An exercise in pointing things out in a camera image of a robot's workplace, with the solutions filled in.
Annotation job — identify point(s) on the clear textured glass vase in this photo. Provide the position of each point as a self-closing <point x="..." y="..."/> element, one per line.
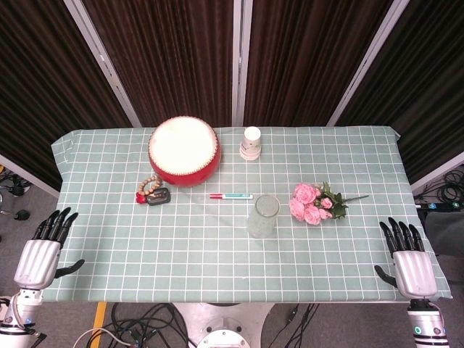
<point x="261" y="221"/>

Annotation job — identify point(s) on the black power strip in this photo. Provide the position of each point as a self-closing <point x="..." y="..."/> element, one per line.
<point x="440" y="206"/>

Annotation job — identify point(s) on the stack of paper cups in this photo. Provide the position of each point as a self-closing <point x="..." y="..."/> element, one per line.
<point x="251" y="143"/>

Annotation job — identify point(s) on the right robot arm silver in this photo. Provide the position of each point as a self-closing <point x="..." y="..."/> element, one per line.
<point x="426" y="326"/>

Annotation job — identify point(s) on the dark brown partition panel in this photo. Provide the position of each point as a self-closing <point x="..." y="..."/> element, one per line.
<point x="170" y="54"/>
<point x="427" y="72"/>
<point x="308" y="54"/>
<point x="40" y="79"/>

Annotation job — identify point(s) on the pink rose bouquet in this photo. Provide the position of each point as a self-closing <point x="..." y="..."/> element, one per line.
<point x="306" y="204"/>

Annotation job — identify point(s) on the red drum white skin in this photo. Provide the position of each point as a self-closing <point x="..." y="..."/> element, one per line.
<point x="181" y="148"/>

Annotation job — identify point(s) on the white partition frame post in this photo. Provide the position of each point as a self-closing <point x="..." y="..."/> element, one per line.
<point x="241" y="61"/>
<point x="366" y="69"/>
<point x="105" y="65"/>

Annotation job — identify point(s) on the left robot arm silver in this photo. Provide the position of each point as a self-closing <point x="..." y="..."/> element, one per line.
<point x="18" y="315"/>

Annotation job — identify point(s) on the black equipment case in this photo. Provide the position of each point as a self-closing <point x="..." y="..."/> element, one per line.
<point x="447" y="232"/>

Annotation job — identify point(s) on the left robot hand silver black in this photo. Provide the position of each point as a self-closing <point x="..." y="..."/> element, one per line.
<point x="36" y="261"/>

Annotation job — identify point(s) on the white partition frame rail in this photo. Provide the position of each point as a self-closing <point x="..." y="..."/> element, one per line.
<point x="29" y="175"/>
<point x="438" y="172"/>

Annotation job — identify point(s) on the small red tassel knot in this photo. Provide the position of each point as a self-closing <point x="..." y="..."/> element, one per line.
<point x="140" y="198"/>

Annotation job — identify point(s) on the green checked tablecloth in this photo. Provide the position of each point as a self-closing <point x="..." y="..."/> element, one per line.
<point x="203" y="253"/>

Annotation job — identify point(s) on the red capped marker pen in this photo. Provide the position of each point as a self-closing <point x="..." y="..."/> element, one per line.
<point x="232" y="196"/>

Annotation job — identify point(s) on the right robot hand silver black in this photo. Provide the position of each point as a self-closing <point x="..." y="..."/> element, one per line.
<point x="415" y="272"/>

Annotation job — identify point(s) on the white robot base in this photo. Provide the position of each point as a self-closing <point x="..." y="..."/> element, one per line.
<point x="224" y="319"/>

